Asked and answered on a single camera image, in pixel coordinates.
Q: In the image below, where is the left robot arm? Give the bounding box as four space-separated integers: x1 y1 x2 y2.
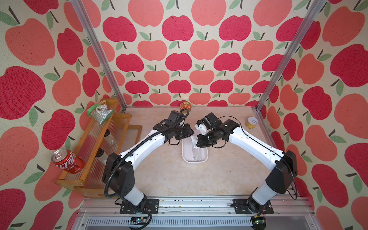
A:
102 109 194 207

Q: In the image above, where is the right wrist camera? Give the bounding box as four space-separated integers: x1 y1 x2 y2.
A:
195 113 223 135

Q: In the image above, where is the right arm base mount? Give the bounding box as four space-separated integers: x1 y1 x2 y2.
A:
230 198 274 215

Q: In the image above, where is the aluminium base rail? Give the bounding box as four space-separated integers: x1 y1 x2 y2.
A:
68 195 322 230

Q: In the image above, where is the white rectangular tray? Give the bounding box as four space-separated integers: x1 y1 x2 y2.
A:
182 136 209 164

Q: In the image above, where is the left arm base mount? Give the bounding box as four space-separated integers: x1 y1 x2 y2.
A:
120 198 160 214

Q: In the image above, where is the yellow white can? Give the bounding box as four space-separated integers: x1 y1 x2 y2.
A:
245 117 258 129

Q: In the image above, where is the right aluminium frame post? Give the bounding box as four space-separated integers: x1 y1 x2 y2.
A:
253 0 327 113

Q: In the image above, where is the left aluminium frame post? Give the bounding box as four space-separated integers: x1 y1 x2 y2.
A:
71 0 127 113

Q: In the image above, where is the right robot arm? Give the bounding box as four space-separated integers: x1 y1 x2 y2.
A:
195 119 298 206

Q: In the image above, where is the wooden shelf rack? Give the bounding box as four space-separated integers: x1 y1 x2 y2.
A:
56 112 142 199

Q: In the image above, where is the glass spice jar upper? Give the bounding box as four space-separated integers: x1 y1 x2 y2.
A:
104 129 117 146

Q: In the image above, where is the glass spice jar lower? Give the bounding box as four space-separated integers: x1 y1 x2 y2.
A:
95 148 109 165

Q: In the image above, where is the red gold round tin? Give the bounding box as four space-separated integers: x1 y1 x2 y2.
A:
179 101 192 111

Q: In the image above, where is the red cola can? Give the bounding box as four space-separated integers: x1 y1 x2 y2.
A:
51 149 85 174

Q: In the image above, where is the green snack bag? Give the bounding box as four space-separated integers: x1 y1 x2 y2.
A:
87 100 115 126

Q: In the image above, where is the glass spice jar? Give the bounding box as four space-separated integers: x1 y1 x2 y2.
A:
95 148 109 165
104 129 117 146

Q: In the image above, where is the aluminium frame post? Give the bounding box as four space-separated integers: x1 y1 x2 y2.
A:
71 0 127 113
253 0 327 113

